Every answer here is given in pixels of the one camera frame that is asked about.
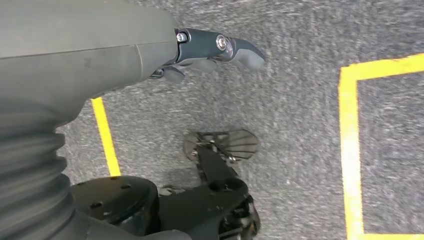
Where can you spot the yellow floor tape square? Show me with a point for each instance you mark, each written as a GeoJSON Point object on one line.
{"type": "Point", "coordinates": [349, 149]}

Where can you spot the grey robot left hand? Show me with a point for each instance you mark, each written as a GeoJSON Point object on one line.
{"type": "Point", "coordinates": [82, 49]}

